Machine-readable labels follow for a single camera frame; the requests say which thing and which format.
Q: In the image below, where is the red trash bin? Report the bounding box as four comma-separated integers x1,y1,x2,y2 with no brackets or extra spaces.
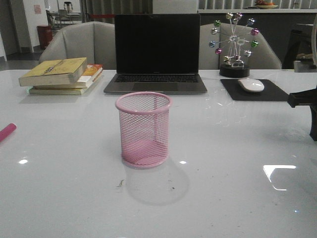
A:
37,25,53,50

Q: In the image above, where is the orange white middle book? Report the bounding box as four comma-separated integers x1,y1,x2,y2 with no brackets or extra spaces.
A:
34,64,103,89

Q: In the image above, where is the pink marker pen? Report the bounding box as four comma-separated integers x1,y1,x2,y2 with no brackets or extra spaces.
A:
0,123,17,142

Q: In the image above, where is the grey laptop computer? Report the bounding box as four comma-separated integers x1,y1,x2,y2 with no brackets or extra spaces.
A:
104,13,207,95

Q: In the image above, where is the grey left armchair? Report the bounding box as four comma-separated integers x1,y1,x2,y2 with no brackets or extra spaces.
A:
39,21,116,70

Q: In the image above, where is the ferris wheel desk ornament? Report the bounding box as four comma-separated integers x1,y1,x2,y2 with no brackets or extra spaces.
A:
209,12,260,78

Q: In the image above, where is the white computer mouse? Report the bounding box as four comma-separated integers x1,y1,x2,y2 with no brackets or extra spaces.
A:
238,78,264,93

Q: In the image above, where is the fruit bowl on counter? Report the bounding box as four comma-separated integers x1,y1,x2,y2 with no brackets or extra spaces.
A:
255,0,278,9

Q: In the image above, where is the grey armchair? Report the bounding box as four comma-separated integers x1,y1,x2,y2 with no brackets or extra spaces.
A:
39,21,116,70
199,23,282,70

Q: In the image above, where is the grey right armchair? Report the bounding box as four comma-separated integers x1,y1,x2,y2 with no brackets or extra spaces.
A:
199,23,282,70

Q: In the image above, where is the pink mesh pen holder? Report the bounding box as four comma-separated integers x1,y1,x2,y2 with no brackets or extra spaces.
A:
115,91,172,168

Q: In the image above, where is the cream bottom book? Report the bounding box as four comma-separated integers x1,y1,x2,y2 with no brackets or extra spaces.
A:
29,75,105,96

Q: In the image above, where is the black mouse pad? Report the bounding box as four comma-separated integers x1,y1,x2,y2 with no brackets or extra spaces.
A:
220,79,288,102

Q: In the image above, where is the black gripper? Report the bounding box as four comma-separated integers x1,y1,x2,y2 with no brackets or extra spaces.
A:
287,88,317,141

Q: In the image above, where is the yellow top book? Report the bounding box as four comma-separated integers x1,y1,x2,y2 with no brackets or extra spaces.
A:
19,57,87,86

